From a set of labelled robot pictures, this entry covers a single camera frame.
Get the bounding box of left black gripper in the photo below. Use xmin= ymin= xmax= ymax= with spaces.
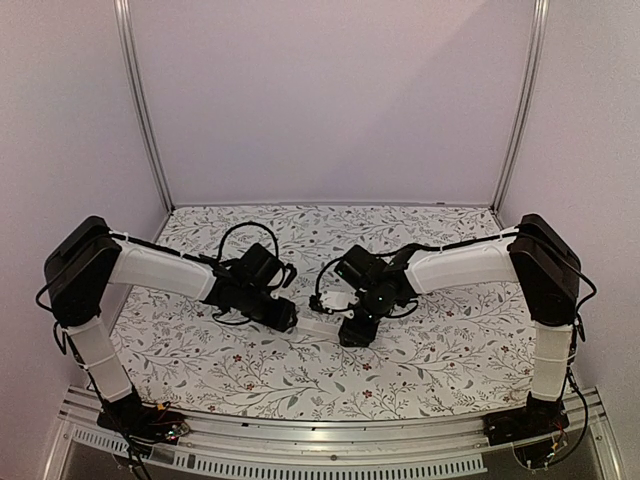
xmin=237 ymin=284 xmax=298 ymax=333

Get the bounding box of white remote control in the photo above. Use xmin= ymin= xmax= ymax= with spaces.
xmin=296 ymin=318 xmax=339 ymax=340

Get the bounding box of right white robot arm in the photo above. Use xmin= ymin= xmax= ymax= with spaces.
xmin=309 ymin=214 xmax=597 ymax=436

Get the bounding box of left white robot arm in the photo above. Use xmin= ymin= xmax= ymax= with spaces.
xmin=35 ymin=216 xmax=297 ymax=434

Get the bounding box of floral table mat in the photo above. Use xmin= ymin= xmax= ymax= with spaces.
xmin=111 ymin=205 xmax=536 ymax=421

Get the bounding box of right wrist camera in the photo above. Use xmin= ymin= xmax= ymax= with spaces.
xmin=309 ymin=291 xmax=357 ymax=318

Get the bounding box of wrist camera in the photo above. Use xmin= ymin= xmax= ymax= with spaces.
xmin=309 ymin=291 xmax=357 ymax=318
xmin=268 ymin=263 xmax=297 ymax=299

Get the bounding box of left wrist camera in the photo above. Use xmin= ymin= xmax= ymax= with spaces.
xmin=268 ymin=263 xmax=297 ymax=299

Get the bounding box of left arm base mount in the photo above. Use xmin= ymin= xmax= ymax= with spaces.
xmin=97 ymin=397 xmax=190 ymax=444

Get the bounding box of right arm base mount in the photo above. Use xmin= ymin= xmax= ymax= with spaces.
xmin=482 ymin=402 xmax=569 ymax=446

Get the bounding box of front aluminium rail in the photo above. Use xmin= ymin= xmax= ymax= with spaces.
xmin=43 ymin=387 xmax=625 ymax=479

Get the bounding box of left aluminium frame post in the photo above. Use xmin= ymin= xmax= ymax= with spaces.
xmin=113 ymin=0 xmax=175 ymax=213

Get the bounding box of aluminium frame post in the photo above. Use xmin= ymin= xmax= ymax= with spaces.
xmin=491 ymin=0 xmax=549 ymax=215
xmin=113 ymin=0 xmax=175 ymax=213

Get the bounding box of right aluminium frame post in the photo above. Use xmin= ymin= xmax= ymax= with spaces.
xmin=491 ymin=0 xmax=549 ymax=215

